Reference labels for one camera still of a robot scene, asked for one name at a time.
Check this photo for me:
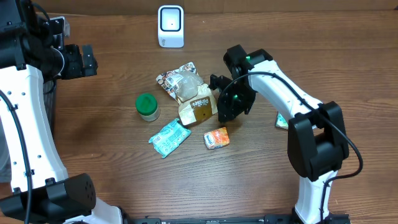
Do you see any beige brown snack pouch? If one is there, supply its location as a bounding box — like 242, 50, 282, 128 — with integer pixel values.
155, 62, 218, 126

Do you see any grey plastic mesh basket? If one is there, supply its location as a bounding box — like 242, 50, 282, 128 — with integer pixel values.
0, 81, 56, 183

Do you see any teal tissue pack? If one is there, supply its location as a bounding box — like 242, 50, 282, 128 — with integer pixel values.
275, 112, 289, 130

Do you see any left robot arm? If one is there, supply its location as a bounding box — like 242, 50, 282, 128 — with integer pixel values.
1, 0, 129, 223

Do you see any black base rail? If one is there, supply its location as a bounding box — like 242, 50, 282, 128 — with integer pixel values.
130, 213, 351, 224

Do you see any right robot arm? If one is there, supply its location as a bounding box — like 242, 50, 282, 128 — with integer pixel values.
210, 45, 350, 223

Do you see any green lid jar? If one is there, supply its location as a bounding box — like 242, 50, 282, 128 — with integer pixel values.
136, 93, 160, 122

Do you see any teal snack packet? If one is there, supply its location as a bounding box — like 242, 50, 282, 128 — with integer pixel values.
149, 118, 191, 159

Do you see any orange snack pack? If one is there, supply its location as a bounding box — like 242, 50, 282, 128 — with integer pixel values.
203, 127, 230, 149

